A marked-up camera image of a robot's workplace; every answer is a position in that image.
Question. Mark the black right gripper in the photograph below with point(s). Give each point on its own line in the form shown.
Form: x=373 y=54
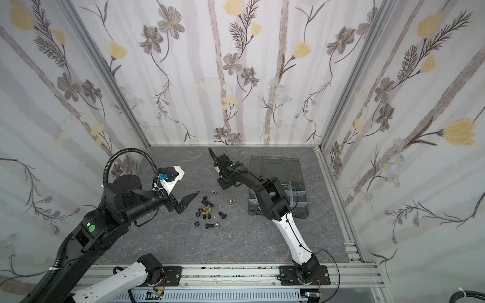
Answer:
x=222 y=168

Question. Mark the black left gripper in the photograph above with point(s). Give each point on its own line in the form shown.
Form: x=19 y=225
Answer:
x=172 y=204

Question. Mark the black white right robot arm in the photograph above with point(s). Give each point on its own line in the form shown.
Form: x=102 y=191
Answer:
x=275 y=206

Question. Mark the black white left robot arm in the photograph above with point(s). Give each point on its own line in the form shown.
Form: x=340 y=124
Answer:
x=123 y=203

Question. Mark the brass wing nuts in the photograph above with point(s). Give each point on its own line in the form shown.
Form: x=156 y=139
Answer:
x=207 y=210

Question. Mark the green plastic organizer box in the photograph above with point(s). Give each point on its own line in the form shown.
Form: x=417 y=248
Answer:
x=288 y=172

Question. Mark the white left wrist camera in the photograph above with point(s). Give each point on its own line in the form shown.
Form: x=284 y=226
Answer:
x=166 y=179

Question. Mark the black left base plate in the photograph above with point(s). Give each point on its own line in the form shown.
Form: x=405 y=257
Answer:
x=168 y=276

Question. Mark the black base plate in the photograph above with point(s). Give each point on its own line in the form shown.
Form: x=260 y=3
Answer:
x=168 y=276
x=291 y=276

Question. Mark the white slotted cable duct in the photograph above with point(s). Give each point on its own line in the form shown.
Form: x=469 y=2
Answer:
x=221 y=295

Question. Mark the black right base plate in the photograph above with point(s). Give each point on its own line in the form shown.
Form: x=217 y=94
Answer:
x=291 y=276

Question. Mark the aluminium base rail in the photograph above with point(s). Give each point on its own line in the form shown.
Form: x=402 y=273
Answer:
x=350 y=282

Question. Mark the black cable corner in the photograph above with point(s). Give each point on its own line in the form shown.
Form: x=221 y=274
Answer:
x=461 y=293

